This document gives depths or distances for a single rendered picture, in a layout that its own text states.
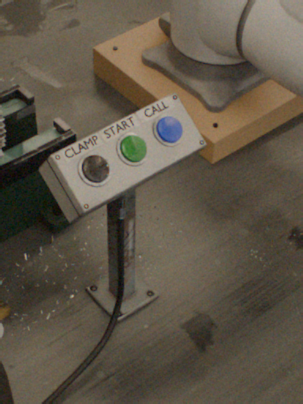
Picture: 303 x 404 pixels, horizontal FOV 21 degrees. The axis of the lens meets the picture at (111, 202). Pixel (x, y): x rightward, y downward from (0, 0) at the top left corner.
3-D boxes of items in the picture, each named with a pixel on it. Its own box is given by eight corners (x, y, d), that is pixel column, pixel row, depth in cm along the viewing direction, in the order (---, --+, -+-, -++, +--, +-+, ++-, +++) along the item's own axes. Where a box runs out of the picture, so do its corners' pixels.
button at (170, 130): (161, 151, 87) (167, 145, 86) (147, 127, 87) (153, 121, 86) (181, 140, 88) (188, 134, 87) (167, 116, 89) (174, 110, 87)
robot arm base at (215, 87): (200, 9, 143) (203, -18, 139) (293, 69, 131) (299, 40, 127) (122, 49, 135) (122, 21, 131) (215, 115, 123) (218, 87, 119)
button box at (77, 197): (69, 226, 86) (84, 214, 81) (35, 168, 86) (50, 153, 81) (189, 158, 93) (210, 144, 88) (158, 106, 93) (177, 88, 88)
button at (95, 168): (87, 191, 83) (92, 186, 81) (72, 166, 83) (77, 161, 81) (110, 178, 84) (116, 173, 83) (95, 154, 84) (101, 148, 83)
